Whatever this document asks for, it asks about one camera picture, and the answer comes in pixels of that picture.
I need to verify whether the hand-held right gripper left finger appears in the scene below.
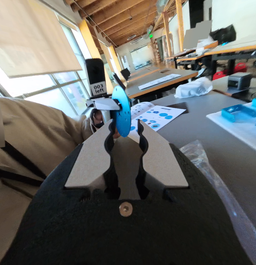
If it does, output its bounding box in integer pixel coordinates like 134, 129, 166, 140
64, 119, 114, 189

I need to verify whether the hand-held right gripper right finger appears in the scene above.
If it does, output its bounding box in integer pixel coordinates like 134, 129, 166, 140
138, 120, 189, 190

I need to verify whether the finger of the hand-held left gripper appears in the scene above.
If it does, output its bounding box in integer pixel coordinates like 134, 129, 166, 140
95, 98, 122, 111

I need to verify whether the blue round metal plate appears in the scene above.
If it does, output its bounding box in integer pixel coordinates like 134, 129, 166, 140
111, 85, 131, 137

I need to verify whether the person's left hand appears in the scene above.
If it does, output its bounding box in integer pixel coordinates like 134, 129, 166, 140
90, 109, 105, 133

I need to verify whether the black office chair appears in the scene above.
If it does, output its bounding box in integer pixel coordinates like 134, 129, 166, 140
120, 68, 131, 81

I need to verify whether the small white printed sheet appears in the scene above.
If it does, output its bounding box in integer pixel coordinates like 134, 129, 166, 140
130, 101, 155, 117

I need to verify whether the wooden office table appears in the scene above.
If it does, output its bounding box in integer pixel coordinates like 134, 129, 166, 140
165, 42, 256, 63
124, 69, 198, 99

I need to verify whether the white instruction sheet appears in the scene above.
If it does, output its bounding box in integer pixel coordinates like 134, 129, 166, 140
128, 104, 186, 143

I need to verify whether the large glass window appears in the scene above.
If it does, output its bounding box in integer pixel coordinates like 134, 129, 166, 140
0, 23, 91, 116

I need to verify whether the white paper sheet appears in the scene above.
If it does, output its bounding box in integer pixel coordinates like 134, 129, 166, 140
138, 74, 182, 90

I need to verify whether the clear plastic bag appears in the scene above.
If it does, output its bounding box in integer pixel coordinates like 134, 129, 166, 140
179, 140, 256, 265

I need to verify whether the white plastic bag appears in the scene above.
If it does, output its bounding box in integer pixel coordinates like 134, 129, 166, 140
175, 77, 213, 99

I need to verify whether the white foam sheet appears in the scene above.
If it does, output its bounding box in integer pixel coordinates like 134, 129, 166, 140
206, 102, 256, 153

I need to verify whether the grey device with display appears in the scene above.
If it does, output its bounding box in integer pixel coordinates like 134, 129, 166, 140
227, 72, 253, 91

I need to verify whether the black bag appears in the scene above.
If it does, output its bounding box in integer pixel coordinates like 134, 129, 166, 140
210, 24, 237, 45

